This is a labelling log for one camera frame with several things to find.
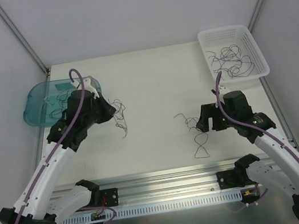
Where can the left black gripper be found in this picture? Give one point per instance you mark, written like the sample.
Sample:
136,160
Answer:
102,108

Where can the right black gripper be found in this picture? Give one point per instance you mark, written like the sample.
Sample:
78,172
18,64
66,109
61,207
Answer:
213,118

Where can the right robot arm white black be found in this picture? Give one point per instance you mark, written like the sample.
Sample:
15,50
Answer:
262,132

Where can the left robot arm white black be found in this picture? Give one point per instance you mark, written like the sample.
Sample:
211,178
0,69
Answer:
34,206

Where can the teal translucent plastic bin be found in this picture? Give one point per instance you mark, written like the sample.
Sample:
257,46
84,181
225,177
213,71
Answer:
47,102

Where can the white perforated plastic basket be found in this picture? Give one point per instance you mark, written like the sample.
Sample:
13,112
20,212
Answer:
233,52

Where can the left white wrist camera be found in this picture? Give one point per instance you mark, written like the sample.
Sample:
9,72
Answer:
86,83

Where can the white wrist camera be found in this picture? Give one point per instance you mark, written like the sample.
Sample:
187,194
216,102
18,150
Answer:
219,93
86,83

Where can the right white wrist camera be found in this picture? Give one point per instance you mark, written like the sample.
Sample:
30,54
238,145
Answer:
219,93

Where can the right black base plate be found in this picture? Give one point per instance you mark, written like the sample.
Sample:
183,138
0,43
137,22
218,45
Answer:
233,178

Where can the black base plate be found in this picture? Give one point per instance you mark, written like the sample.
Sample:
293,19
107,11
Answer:
233,178
108,197

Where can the aluminium mounting rail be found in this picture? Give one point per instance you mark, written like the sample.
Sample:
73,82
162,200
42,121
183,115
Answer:
166,185

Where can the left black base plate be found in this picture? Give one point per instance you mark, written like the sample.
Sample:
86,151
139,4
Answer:
108,197

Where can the white slotted cable duct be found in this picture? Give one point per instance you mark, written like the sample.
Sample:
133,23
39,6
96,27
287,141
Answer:
156,208

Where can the left aluminium frame post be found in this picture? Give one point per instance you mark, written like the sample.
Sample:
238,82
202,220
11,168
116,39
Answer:
6,19

